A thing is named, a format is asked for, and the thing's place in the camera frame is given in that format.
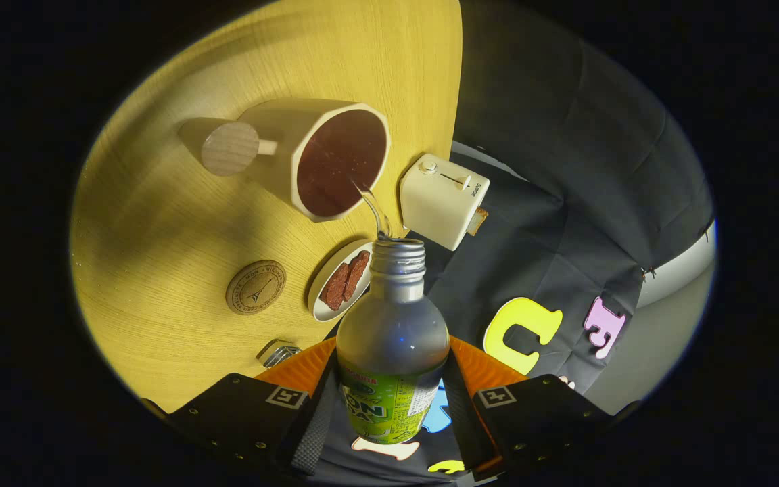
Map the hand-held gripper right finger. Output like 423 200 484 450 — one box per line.
440 336 617 481

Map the silver bottle with green label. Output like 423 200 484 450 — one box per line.
335 238 451 446

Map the brown cookie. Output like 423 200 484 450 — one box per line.
342 250 371 302
320 262 350 312

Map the cream toaster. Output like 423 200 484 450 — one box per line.
400 153 491 252

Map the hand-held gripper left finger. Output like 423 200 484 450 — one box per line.
160 336 339 478

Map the black backdrop cloth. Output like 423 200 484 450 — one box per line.
322 0 715 484

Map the clear juice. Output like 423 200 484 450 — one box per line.
351 177 394 243

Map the small white plate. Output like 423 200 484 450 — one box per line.
307 239 375 323

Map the wooden table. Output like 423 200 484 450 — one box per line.
68 0 463 415

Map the cream cup with wooden handle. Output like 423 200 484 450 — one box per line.
179 99 391 223

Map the round brown coaster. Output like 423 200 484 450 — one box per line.
225 260 287 316

